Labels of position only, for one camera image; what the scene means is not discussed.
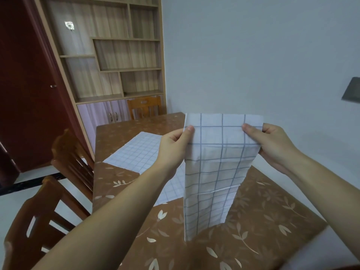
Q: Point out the person's right hand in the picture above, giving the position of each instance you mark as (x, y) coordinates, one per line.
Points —
(277, 149)

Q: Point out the person's right thumb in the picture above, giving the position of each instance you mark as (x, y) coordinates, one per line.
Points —
(251, 132)

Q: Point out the person's left forearm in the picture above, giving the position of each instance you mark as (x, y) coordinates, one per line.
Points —
(112, 222)

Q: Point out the person's right forearm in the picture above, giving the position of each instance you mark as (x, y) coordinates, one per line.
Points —
(329, 191)

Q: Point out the light wood shelf cabinet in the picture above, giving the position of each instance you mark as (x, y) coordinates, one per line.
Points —
(112, 53)

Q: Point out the flat white checked cloth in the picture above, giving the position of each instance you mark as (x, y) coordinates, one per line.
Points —
(137, 154)

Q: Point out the person's left thumb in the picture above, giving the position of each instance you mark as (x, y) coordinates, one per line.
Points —
(185, 132)

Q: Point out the red-brown wooden door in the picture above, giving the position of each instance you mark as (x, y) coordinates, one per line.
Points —
(31, 95)

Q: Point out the white checked cloth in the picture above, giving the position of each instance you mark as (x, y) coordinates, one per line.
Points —
(137, 154)
(216, 171)

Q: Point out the dark brown wooden panel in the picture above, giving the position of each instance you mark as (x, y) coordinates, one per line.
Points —
(8, 168)

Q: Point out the small shiny shelf ornament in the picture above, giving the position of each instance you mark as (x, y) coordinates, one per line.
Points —
(69, 25)

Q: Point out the brown leaf print tablecloth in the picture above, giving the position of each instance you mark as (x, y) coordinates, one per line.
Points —
(264, 227)

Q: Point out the wooden chair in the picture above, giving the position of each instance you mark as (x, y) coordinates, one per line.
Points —
(31, 222)
(71, 163)
(144, 107)

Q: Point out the person's left hand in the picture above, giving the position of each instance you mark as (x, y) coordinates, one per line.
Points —
(170, 150)

